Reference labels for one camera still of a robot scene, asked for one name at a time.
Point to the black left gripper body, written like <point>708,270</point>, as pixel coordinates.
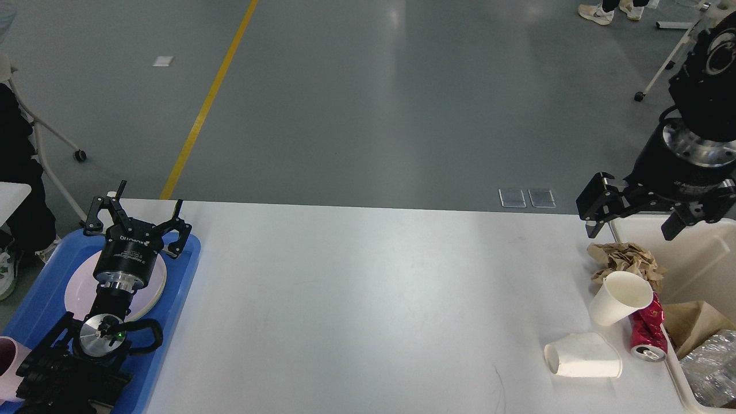
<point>127,261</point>

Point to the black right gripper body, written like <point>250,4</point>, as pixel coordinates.
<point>678,166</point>

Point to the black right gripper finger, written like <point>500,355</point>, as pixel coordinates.
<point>605,198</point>
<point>710,211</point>

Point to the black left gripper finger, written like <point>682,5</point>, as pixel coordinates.
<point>174,225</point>
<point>94,226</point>

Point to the brown paper ball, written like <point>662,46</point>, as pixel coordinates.
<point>629,257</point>

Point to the pink plate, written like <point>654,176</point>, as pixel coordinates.
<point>80,291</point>

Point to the white bowl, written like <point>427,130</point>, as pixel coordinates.
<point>621,294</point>

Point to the small brown paper bag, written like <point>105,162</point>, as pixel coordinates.
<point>690,324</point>

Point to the pink ribbed mug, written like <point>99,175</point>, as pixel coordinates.
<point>13,354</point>

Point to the white paper cup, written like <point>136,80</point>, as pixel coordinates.
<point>583,355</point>

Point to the aluminium foil tray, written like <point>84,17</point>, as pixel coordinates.
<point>710,370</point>

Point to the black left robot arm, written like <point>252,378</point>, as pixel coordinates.
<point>77,367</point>

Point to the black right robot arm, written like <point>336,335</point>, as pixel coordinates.
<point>703,88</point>

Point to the white plastic bin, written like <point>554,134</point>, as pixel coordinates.
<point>700,265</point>

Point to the right clear floor plate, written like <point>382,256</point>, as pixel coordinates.
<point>542,198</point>

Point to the clear floor plate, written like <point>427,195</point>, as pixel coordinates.
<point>512,198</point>
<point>542,198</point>

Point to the person in black pants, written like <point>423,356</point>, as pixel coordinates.
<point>32,226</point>

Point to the white side table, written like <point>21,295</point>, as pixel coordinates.
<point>12,196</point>

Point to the blue plastic tray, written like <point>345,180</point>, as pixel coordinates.
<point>44,305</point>

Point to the left clear floor plate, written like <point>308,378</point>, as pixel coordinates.
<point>512,198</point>

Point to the white wheeled chair right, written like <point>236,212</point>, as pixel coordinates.
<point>669,63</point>

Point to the red crumpled wrapper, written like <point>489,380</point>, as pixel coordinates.
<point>648,340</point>

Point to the white paper on floor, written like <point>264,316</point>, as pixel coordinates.
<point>163,61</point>

